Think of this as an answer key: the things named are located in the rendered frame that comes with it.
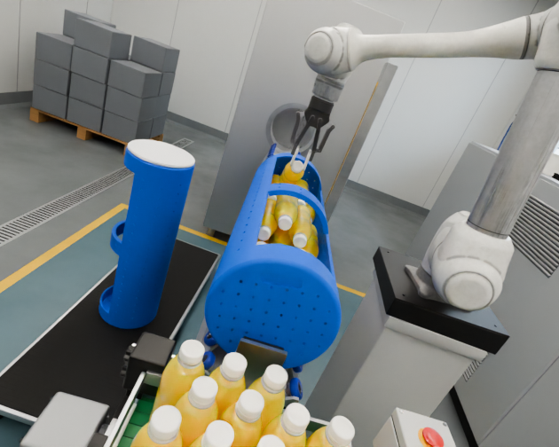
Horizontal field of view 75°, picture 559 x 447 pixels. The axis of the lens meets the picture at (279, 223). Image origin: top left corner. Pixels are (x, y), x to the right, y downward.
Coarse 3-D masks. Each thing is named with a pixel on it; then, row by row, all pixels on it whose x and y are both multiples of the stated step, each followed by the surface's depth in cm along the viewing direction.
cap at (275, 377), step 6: (270, 366) 62; (276, 366) 62; (264, 372) 61; (270, 372) 60; (276, 372) 61; (282, 372) 61; (264, 378) 60; (270, 378) 60; (276, 378) 60; (282, 378) 60; (270, 384) 60; (276, 384) 59; (282, 384) 60
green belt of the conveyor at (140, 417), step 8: (144, 400) 72; (152, 400) 72; (136, 408) 69; (144, 408) 70; (152, 408) 70; (136, 416) 68; (144, 416) 69; (128, 424) 66; (136, 424) 67; (144, 424) 67; (128, 432) 65; (136, 432) 66; (128, 440) 64
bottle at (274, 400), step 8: (256, 384) 62; (264, 384) 61; (264, 392) 60; (272, 392) 60; (280, 392) 62; (264, 400) 60; (272, 400) 60; (280, 400) 61; (264, 408) 60; (272, 408) 60; (280, 408) 61; (264, 416) 60; (272, 416) 61; (264, 424) 61
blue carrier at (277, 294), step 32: (288, 160) 149; (256, 192) 111; (288, 192) 106; (320, 192) 145; (256, 224) 86; (320, 224) 127; (224, 256) 81; (256, 256) 71; (288, 256) 71; (320, 256) 111; (224, 288) 73; (256, 288) 72; (288, 288) 72; (320, 288) 71; (224, 320) 76; (256, 320) 75; (288, 320) 75; (320, 320) 75; (288, 352) 78; (320, 352) 78
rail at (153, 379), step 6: (150, 372) 68; (156, 372) 68; (150, 378) 68; (156, 378) 68; (150, 384) 69; (156, 384) 69; (312, 420) 71; (318, 420) 71; (312, 426) 71; (318, 426) 71; (324, 426) 71
